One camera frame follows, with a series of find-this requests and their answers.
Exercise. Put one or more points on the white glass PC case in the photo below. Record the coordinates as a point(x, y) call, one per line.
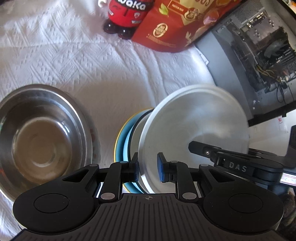
point(251, 54)

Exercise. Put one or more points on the panda racer figurine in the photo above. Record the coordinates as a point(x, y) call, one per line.
point(124, 16)

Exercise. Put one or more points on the cream bowl yellow rim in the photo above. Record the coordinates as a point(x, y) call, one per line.
point(126, 144)

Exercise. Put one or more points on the blue enamel bowl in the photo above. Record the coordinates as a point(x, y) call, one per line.
point(141, 186)

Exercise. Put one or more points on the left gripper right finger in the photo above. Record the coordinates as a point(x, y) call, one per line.
point(181, 176)

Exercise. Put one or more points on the white woven tablecloth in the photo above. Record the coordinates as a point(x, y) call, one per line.
point(62, 43)

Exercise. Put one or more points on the stainless steel bowl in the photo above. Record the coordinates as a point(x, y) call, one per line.
point(45, 133)

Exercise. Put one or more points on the white paper bowl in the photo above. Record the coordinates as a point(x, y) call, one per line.
point(201, 113)

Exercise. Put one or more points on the red quail eggs bag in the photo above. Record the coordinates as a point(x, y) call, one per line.
point(172, 25)

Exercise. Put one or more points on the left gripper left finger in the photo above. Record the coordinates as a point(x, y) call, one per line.
point(115, 176)

